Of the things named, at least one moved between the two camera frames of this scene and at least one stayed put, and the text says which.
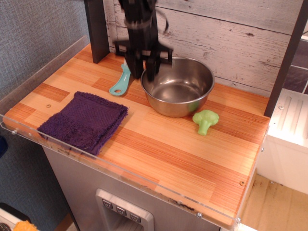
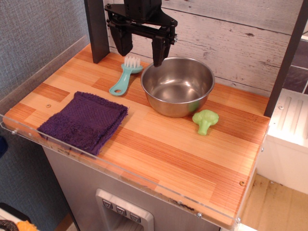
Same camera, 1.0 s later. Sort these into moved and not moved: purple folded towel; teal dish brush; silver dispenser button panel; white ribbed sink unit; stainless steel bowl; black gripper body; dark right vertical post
Moved: black gripper body
Not moved: dark right vertical post; teal dish brush; silver dispenser button panel; white ribbed sink unit; purple folded towel; stainless steel bowl
